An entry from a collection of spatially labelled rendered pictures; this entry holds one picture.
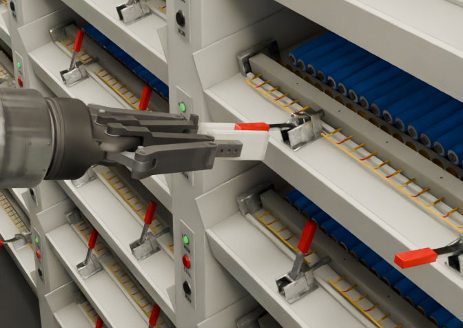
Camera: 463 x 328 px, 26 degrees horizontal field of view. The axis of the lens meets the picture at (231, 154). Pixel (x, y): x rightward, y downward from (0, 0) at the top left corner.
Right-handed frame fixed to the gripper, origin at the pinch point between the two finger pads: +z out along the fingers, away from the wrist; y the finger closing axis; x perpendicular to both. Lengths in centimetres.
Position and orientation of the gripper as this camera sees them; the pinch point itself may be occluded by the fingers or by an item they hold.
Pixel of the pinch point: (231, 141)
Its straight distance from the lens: 100.9
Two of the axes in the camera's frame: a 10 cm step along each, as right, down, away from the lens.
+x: 2.1, -9.2, -3.4
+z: 8.5, 0.1, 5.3
